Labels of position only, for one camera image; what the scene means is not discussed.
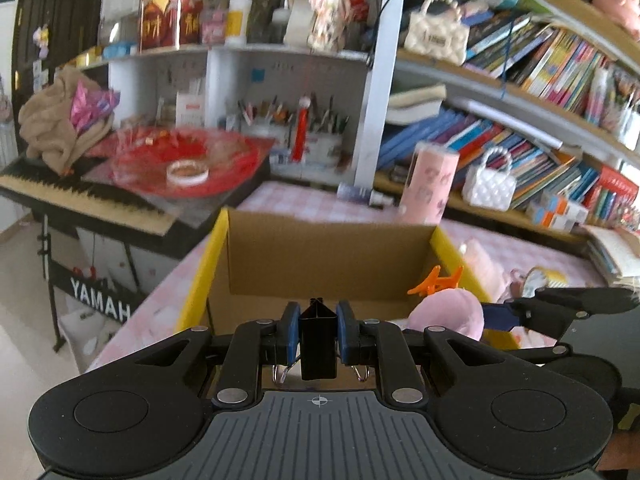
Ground pink cylinder container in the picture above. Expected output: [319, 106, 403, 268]
[398, 142, 460, 226]

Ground red gold gift bag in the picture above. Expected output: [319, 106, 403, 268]
[139, 0, 206, 51]

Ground white box red label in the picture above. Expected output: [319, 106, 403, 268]
[175, 92, 206, 128]

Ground yellow tape roll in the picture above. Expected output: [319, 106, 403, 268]
[522, 266, 568, 301]

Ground white quilted handbag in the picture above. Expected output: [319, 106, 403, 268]
[461, 146, 517, 211]

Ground clear tape roll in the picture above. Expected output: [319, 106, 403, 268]
[166, 160, 208, 187]

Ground pink plush doll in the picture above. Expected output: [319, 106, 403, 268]
[592, 0, 640, 41]

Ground pens in cups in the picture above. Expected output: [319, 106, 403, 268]
[607, 67, 640, 133]

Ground small pink box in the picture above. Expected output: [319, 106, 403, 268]
[202, 7, 228, 43]

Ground pink foil wrapper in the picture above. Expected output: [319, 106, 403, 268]
[70, 82, 121, 133]

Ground row of blue books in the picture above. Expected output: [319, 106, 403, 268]
[377, 110, 601, 211]

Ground white pen holder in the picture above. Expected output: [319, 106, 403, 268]
[237, 95, 351, 163]

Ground orange white small box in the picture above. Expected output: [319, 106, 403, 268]
[537, 192, 591, 223]
[525, 205, 576, 231]

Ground black binder clip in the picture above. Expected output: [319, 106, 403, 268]
[272, 298, 371, 386]

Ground red white toy pen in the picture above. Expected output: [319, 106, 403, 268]
[295, 95, 313, 161]

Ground row of colourful thin books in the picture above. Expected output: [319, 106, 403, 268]
[465, 7, 616, 126]

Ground black electronic keyboard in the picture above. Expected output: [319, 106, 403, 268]
[0, 155, 181, 261]

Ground black keyboard stand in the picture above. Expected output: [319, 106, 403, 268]
[37, 215, 146, 351]

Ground white storage box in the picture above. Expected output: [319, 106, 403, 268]
[617, 110, 640, 150]

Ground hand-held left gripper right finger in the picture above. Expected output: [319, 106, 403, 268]
[336, 301, 541, 406]

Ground cream quilted handbag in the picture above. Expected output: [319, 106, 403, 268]
[404, 0, 470, 66]

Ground small hanging ornament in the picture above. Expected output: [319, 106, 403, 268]
[32, 25, 51, 58]

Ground blue hanging cord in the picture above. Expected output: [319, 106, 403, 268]
[500, 20, 511, 101]

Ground yellow cardboard box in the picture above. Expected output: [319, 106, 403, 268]
[175, 207, 521, 351]

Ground pastel bottle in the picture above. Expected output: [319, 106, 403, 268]
[587, 67, 608, 123]

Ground pink plush ball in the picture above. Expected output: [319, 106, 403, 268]
[407, 289, 485, 341]

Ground white metal bookshelf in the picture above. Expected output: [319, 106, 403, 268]
[352, 0, 640, 256]

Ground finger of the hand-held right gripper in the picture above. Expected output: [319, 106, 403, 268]
[500, 344, 573, 361]
[482, 287, 640, 333]

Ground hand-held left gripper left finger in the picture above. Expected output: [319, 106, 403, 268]
[85, 301, 301, 409]

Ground white purple tube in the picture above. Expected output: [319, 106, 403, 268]
[337, 182, 396, 206]

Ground white curved corner shelf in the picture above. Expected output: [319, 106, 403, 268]
[65, 42, 373, 181]

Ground pink checked tablecloth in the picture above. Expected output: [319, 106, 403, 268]
[90, 180, 621, 376]

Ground stack of papers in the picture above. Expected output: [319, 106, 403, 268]
[582, 225, 640, 288]

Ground person's right forearm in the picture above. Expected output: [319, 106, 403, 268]
[597, 430, 640, 471]

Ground light pink plush toy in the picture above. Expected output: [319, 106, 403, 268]
[457, 240, 511, 306]

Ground orange hair claw clip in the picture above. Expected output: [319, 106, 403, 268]
[407, 265, 464, 297]

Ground white doll figure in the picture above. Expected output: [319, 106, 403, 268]
[285, 0, 353, 53]

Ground brown cloth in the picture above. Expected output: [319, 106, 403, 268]
[18, 66, 118, 176]

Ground row of red thick books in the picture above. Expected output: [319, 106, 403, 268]
[582, 165, 640, 231]

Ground white yellow bottle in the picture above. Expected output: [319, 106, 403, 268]
[225, 0, 251, 45]

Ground red plastic plate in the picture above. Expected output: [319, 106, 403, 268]
[85, 126, 276, 198]

